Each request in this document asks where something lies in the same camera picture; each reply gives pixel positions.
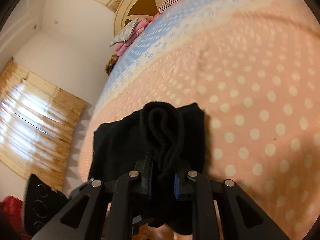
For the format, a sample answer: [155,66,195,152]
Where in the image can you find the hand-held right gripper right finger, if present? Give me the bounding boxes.
[172,160,291,240]

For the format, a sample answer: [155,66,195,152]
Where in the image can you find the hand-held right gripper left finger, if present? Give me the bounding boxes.
[32,147,156,240]

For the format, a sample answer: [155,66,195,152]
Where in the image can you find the black pants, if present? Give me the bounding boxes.
[89,101,208,236]

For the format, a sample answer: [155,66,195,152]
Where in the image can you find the red cloth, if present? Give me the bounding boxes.
[0,195,25,235]

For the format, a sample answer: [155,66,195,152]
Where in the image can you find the polka dot blanket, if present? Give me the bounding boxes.
[77,0,320,240]

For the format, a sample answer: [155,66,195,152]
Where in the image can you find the brown patterned bag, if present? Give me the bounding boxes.
[104,54,119,76]

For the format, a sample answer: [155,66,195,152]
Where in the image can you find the grey floral pillow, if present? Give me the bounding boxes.
[110,18,139,47]

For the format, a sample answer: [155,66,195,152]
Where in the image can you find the pink quilt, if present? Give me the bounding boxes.
[114,17,162,57]

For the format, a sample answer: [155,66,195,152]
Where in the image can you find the cream wooden headboard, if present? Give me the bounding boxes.
[114,0,177,38]

